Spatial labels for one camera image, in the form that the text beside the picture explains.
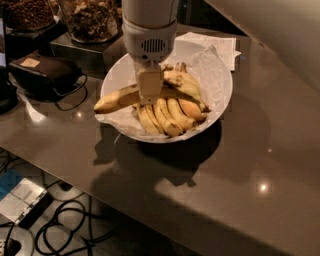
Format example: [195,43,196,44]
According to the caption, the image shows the black cable on floor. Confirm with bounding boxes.
[33,179,121,256]

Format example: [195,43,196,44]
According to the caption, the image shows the small banana leftmost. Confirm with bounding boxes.
[136,104,164,134]

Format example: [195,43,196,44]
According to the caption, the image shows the long front banana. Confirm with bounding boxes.
[94,84,188,114]

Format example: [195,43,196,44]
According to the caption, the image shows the small banana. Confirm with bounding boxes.
[136,104,164,134]
[167,98,197,130]
[178,99,207,122]
[153,98,183,137]

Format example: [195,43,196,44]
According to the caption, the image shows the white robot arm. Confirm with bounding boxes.
[122,0,320,90]

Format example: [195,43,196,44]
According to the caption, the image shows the black cable on table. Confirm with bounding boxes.
[49,72,89,112]

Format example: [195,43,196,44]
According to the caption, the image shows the dark metal stand box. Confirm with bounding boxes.
[51,32,127,79]

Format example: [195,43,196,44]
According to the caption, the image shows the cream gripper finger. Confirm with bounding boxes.
[134,61,164,105]

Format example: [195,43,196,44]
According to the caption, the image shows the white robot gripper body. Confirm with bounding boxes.
[122,18,177,63]

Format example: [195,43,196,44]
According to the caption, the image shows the white paper liner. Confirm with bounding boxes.
[94,44,231,141]

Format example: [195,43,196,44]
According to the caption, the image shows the right glass jar of granola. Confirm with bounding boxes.
[58,0,119,43]

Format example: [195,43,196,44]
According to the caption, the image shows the small banana rightmost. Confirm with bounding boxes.
[178,99,207,122]

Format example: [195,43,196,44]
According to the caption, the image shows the white paper sheets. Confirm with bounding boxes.
[177,32,241,71]

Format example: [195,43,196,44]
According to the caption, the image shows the white blue box on floor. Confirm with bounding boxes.
[0,169,53,229]

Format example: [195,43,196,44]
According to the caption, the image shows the white bowl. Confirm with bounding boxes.
[100,38,234,144]

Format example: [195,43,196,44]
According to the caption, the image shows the upper curved banana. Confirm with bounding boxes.
[164,70,210,112]

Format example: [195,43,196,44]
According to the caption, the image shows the left glass jar of nuts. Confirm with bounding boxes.
[0,0,54,30]

